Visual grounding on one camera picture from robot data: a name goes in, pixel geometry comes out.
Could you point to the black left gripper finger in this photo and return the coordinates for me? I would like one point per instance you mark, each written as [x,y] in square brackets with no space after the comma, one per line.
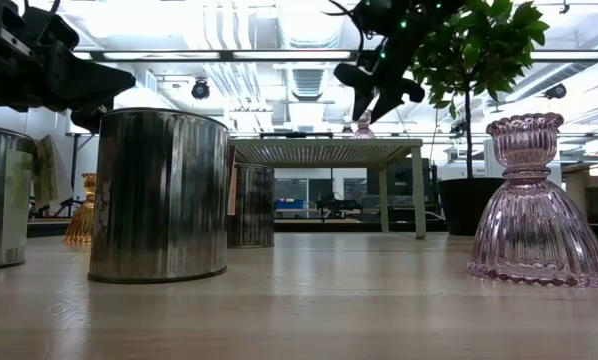
[91,117]
[89,82]

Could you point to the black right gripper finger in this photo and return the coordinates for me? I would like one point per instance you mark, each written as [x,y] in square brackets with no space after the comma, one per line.
[401,92]
[361,90]

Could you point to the small pink glass candle holder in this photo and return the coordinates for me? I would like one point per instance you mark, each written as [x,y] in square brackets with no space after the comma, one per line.
[364,132]

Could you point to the amber glass candle holder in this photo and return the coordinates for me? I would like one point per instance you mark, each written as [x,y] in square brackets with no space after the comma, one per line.
[81,222]

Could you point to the large ribbed metal tin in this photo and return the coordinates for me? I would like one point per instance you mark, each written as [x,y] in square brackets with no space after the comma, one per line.
[159,200]

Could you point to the ribbed metal tin orange tag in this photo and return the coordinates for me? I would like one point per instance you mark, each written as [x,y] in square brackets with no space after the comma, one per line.
[251,205]

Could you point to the large pink glass candle holder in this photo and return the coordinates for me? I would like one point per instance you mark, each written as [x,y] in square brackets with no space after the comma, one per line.
[534,225]

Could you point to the pale green metal shelf table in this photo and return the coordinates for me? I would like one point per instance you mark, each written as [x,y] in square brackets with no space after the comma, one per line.
[329,150]

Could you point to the cream paper hang tag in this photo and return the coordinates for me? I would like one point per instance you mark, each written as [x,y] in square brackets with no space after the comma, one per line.
[46,170]

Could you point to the green leafy potted tree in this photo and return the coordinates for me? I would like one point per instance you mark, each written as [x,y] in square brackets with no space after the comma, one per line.
[479,45]

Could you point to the black ceiling spotlight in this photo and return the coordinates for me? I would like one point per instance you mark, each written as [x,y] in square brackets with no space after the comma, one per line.
[556,91]
[200,90]

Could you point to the white cylindrical appliance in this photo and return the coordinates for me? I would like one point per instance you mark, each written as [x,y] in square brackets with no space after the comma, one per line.
[491,160]

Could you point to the black background robot stand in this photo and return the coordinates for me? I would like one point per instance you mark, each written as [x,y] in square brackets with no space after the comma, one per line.
[335,205]

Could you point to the black plant pot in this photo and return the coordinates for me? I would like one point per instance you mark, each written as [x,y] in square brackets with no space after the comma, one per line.
[461,205]

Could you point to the blue box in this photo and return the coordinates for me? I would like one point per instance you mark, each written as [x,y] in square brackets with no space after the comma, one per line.
[289,204]

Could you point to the orange paper tag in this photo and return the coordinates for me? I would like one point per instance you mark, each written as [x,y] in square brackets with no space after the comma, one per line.
[232,185]

